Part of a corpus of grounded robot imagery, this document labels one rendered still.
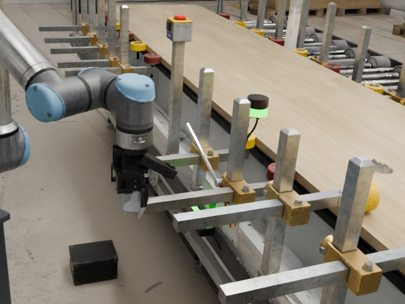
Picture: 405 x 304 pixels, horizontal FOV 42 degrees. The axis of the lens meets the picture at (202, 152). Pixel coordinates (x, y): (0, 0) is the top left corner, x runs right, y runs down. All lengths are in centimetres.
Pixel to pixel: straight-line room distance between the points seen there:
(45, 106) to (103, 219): 178
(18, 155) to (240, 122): 79
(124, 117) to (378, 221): 67
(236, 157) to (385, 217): 42
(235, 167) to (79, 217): 162
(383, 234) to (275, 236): 25
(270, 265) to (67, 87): 66
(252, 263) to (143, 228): 146
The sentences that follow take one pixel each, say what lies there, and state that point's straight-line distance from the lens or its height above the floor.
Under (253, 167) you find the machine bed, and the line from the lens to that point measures 186.
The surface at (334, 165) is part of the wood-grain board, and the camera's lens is 164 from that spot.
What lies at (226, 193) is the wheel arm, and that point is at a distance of 148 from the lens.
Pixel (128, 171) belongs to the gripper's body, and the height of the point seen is 96.
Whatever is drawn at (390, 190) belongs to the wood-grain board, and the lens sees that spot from 156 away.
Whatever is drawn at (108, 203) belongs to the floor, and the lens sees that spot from 311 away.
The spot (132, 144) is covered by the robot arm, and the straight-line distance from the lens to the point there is 128.
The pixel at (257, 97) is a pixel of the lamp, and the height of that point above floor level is 111.
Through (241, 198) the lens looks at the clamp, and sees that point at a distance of 147.
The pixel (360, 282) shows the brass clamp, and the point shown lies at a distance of 107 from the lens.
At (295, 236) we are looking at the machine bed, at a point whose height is 68.
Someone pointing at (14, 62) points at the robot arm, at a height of 121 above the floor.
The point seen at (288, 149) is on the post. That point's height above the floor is 108.
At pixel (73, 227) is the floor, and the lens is 291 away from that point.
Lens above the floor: 157
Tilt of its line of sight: 25 degrees down
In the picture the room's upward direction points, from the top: 4 degrees clockwise
